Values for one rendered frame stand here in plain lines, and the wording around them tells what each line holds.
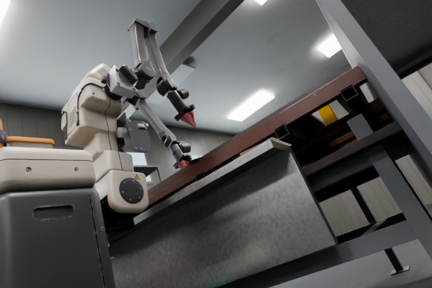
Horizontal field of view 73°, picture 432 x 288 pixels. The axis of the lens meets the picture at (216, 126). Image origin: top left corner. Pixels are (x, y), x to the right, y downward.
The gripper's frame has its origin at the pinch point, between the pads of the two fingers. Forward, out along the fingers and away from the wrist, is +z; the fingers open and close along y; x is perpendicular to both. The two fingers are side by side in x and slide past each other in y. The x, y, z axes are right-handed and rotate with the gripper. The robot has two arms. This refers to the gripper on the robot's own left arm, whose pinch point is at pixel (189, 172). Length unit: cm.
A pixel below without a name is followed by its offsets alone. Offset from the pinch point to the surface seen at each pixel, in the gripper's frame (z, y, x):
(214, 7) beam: -245, -72, -180
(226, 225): 41.2, -13.9, 22.0
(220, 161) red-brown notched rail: 16.5, -26.6, 17.4
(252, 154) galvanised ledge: 33, -47, 38
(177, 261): 38.3, 17.3, 21.8
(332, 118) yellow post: 33, -74, 1
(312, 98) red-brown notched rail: 26, -74, 18
